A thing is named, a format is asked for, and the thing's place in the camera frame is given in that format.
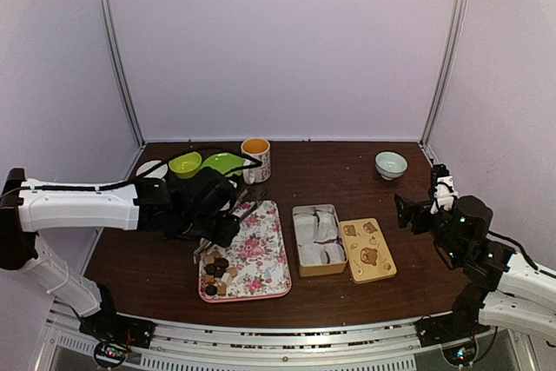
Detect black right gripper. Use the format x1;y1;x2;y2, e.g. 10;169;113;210
394;192;466;265

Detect metal tongs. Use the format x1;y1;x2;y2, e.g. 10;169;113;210
192;189;268;264

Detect white chocolate cube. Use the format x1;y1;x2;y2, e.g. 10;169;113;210
221;273;233;285

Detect beige bear tin lid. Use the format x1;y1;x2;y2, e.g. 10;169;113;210
340;218;397;284

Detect beige bear tin box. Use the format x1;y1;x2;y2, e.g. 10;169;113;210
292;204;348;278

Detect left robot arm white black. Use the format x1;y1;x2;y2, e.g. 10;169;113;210
1;168;238;343

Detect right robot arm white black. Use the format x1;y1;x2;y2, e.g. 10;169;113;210
394;164;555;347

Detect dark round chocolate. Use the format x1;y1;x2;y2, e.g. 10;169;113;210
205;284;218;296
215;257;229;269

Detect tan chocolate square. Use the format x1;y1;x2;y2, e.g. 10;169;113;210
217;283;228;296

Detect dark round chocolate front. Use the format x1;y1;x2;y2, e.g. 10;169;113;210
205;284;218;296

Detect floral rectangular tray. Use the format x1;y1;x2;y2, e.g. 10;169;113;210
198;200;292;303

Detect pale blue ceramic bowl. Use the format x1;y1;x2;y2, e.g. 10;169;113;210
374;151;408;181

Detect green plastic plate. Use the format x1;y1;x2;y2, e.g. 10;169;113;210
201;152;244;177

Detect green plastic bowl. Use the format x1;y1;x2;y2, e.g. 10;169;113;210
169;152;202;179

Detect white black bowl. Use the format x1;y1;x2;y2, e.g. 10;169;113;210
136;160;169;180

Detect white mug orange inside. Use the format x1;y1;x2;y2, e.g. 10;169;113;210
241;138;271;185

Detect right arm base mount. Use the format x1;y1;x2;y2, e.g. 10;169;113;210
414;313;490;348

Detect aluminium front rail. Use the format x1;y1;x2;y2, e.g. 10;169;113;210
31;300;541;370

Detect right aluminium frame post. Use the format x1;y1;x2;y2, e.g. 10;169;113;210
420;0;468;158

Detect aluminium frame post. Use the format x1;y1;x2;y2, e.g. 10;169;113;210
98;0;145;148
420;0;468;158

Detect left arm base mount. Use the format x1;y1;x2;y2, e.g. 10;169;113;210
77;315;156;348

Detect left aluminium frame post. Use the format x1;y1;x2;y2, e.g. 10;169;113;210
98;0;145;148

